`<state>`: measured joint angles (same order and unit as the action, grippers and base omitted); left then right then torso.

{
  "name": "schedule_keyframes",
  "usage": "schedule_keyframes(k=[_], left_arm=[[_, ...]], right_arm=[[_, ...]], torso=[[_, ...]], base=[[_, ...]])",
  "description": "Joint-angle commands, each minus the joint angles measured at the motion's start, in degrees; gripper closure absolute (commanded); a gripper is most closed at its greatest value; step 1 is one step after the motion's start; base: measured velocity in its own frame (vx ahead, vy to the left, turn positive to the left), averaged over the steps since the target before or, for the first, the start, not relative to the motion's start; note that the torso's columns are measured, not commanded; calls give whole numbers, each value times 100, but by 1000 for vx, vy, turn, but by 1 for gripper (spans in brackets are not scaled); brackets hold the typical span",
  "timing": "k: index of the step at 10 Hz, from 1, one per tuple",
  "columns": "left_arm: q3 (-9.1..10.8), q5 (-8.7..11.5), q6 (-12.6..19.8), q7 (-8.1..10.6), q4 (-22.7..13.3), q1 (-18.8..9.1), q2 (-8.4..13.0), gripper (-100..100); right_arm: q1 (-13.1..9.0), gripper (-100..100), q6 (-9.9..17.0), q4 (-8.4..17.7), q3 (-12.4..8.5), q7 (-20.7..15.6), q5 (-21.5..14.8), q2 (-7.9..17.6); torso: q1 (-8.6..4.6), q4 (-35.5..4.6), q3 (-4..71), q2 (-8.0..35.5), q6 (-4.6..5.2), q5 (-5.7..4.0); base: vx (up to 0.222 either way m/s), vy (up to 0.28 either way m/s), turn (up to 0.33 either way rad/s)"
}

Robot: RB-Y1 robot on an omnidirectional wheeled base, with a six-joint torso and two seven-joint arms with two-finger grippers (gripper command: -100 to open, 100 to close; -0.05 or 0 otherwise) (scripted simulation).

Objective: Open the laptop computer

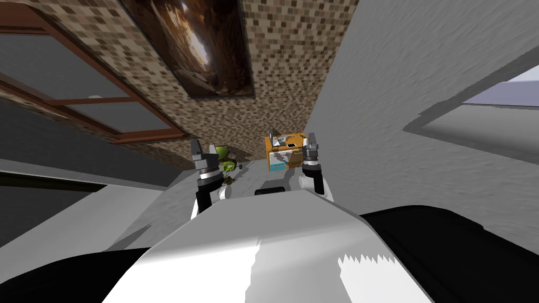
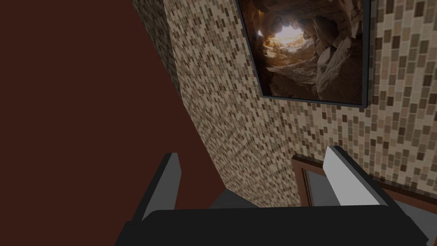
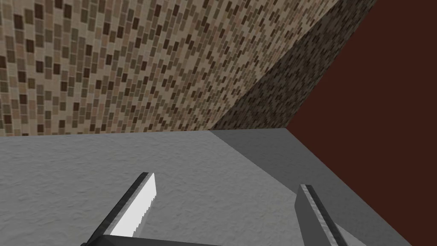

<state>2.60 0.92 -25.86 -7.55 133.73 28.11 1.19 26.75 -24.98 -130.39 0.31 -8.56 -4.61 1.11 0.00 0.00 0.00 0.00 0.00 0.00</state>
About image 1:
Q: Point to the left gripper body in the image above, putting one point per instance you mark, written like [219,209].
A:
[207,162]

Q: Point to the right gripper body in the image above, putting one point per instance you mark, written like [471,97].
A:
[311,153]

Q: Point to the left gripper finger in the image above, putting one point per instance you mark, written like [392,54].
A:
[196,150]
[213,150]

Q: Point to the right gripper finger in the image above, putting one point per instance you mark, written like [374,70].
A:
[312,140]

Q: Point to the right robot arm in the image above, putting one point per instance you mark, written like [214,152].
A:
[454,256]

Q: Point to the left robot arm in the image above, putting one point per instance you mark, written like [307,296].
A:
[63,282]

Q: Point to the green potted plant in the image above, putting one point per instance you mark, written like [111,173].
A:
[228,166]

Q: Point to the orange cardboard box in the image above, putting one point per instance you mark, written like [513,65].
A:
[283,155]

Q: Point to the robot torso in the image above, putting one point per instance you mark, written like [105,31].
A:
[269,244]

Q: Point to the brown framed window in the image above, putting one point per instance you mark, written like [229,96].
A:
[84,84]

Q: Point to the dark brown wall picture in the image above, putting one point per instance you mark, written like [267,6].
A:
[198,46]

